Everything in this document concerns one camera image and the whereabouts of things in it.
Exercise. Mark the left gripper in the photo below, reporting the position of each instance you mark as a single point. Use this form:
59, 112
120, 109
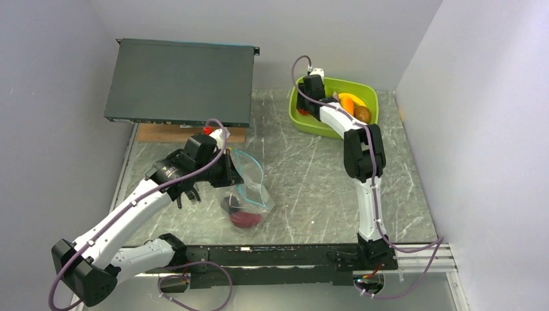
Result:
231, 176

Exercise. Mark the dark plum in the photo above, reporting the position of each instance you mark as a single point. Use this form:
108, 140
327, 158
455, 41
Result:
230, 205

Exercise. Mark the clear zip top bag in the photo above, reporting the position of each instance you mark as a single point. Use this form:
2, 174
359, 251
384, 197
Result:
252, 195

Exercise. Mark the purple sweet potato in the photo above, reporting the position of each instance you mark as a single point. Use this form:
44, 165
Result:
245, 220

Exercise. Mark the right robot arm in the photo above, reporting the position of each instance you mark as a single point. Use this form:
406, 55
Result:
364, 160

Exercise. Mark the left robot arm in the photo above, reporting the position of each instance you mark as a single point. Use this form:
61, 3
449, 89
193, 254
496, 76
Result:
95, 263

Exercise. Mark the wooden block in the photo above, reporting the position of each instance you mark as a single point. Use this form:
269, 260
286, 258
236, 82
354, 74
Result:
169, 133

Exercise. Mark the dark grey rack box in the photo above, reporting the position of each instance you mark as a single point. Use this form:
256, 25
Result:
181, 83

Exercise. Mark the orange yellow mango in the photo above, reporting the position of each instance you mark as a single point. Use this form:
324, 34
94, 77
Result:
347, 104

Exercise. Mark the brown kiwi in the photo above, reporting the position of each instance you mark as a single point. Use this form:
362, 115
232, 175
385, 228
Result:
363, 114

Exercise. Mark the yellow banana behind mango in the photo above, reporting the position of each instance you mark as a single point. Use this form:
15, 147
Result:
355, 99

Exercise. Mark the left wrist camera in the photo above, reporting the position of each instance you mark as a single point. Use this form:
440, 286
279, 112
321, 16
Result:
220, 135

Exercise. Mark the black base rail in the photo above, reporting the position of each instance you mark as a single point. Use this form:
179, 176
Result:
336, 264

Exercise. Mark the aluminium frame rail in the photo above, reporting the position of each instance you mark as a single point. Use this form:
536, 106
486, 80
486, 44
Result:
411, 259

